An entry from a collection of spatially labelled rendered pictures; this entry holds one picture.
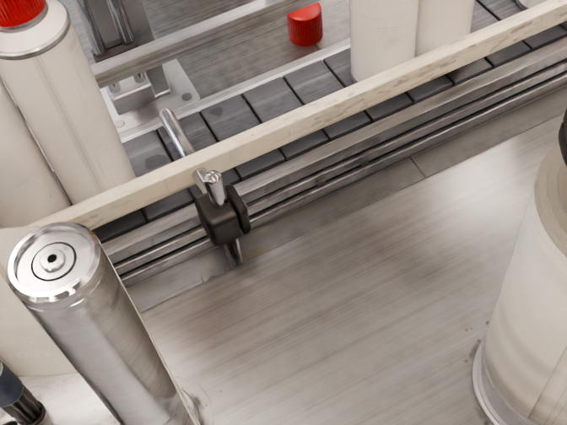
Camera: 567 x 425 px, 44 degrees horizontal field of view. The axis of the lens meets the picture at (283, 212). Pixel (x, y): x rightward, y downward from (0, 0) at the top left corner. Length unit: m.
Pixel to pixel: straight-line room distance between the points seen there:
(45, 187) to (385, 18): 0.27
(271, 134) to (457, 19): 0.17
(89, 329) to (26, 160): 0.21
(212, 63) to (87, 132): 0.26
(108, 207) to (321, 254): 0.15
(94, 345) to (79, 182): 0.21
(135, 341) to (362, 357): 0.17
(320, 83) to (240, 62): 0.13
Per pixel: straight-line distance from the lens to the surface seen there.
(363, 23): 0.54
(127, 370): 0.34
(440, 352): 0.46
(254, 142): 0.51
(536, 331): 0.34
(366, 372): 0.45
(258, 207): 0.55
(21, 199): 0.50
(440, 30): 0.58
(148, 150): 0.57
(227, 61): 0.70
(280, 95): 0.59
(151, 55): 0.53
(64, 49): 0.44
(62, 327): 0.30
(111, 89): 0.59
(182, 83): 0.69
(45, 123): 0.47
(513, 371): 0.38
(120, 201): 0.50
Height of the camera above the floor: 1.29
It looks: 54 degrees down
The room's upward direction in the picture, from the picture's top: 9 degrees counter-clockwise
